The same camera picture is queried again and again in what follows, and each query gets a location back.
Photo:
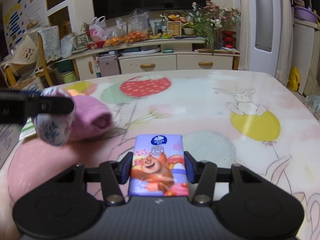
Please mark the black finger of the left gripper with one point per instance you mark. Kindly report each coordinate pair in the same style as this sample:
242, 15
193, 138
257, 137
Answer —
19, 105

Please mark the white air conditioner tower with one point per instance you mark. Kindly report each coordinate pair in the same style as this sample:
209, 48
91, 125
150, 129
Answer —
264, 35

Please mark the pink storage box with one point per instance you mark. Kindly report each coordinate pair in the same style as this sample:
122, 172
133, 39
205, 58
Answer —
108, 65

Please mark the orange knitted cloth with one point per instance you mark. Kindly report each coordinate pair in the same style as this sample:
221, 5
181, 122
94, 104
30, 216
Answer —
81, 88

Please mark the pink purple towel roll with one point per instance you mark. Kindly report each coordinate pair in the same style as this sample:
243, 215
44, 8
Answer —
92, 118

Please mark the beige printed tote bag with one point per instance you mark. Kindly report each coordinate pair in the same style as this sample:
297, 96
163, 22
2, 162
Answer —
26, 52

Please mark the wooden photo frame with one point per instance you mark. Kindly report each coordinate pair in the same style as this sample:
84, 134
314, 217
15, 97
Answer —
175, 28

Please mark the green waste bin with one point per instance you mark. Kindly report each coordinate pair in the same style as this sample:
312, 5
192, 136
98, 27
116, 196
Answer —
69, 77

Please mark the yellow detergent bottle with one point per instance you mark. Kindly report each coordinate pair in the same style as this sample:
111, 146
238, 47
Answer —
294, 79

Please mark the white red plastic bag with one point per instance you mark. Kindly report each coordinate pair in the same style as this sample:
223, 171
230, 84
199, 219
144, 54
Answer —
97, 29

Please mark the wooden chair with lace cover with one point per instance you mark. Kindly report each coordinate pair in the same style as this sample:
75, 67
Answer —
48, 44

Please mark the floral patterned sock roll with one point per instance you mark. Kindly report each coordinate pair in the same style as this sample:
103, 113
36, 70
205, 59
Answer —
55, 129

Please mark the red snack tray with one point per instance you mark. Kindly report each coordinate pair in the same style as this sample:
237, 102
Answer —
95, 45

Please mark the green striped white cloth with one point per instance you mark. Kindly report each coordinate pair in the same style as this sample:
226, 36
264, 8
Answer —
27, 131

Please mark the cream TV cabinet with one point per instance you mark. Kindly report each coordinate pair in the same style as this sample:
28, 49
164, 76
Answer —
157, 55

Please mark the red stacked ornament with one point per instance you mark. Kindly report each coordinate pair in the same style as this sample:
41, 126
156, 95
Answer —
229, 39

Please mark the bananas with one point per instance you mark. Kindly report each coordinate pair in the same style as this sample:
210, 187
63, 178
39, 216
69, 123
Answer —
153, 37

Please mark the purple plastic basin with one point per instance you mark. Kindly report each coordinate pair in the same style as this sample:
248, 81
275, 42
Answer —
304, 14

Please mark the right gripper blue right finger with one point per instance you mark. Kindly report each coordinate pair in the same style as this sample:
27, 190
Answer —
204, 175

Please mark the artificial flower bouquet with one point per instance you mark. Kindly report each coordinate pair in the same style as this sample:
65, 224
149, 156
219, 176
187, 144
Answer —
208, 21

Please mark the clear bag of oranges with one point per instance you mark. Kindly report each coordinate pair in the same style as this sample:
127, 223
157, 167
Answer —
137, 26

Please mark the small bag of oranges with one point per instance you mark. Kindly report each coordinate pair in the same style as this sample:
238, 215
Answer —
117, 35

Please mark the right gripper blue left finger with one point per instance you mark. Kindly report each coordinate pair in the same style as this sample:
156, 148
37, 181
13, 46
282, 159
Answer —
112, 175

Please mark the glass jar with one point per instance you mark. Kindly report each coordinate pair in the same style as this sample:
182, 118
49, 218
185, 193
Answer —
157, 28

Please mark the purple cartoon tissue pack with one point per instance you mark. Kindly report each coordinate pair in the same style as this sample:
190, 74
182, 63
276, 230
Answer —
158, 167

